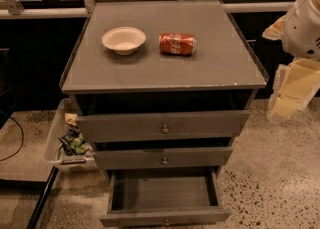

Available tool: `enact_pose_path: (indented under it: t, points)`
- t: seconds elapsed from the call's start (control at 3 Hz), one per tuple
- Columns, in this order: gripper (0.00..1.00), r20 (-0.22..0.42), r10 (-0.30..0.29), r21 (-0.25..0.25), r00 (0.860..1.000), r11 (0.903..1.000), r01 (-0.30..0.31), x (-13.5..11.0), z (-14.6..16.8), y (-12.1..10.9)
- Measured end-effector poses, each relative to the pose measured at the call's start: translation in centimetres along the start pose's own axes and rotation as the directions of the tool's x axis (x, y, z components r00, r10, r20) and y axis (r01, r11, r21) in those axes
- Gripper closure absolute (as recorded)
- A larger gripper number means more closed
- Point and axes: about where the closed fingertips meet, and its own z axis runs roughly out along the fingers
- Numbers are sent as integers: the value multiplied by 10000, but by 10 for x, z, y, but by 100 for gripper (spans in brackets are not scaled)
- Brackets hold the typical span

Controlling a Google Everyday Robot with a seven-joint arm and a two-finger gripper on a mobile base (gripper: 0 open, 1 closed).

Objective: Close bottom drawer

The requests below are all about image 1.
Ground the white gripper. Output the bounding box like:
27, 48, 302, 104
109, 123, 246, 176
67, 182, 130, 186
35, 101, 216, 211
262, 0, 320, 120

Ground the black floor bar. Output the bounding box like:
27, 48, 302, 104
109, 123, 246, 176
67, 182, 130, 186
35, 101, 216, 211
26, 167, 59, 229

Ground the black floor cable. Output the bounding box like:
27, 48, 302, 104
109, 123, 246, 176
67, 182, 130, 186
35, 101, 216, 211
0, 110, 25, 163

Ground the white paper bowl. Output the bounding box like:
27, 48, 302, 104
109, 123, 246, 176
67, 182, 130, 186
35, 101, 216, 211
102, 27, 146, 55

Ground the grey bottom drawer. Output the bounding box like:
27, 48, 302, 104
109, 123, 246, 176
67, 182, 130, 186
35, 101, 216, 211
101, 167, 231, 228

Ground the grey middle drawer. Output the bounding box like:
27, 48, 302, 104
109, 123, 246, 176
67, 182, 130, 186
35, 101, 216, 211
94, 147, 232, 170

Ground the clear plastic storage bin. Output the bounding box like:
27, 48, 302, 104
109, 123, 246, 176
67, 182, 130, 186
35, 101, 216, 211
44, 98, 97, 173

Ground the grey top drawer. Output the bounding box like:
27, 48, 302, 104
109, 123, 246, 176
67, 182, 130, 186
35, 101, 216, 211
76, 110, 249, 143

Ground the grey drawer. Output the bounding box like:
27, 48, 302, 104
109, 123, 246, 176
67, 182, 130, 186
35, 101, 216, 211
101, 167, 231, 228
76, 110, 249, 143
94, 147, 232, 170

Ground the red cola can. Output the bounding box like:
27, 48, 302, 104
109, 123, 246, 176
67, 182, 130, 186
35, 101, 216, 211
159, 33, 196, 56

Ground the green snack bag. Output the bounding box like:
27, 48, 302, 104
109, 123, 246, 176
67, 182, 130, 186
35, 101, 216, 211
58, 129, 89, 156

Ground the tan crumpled wrapper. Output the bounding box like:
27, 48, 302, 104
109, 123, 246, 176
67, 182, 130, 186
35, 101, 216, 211
65, 113, 77, 126

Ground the grey wooden drawer cabinet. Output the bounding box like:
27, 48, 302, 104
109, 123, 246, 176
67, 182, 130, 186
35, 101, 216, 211
59, 0, 270, 181

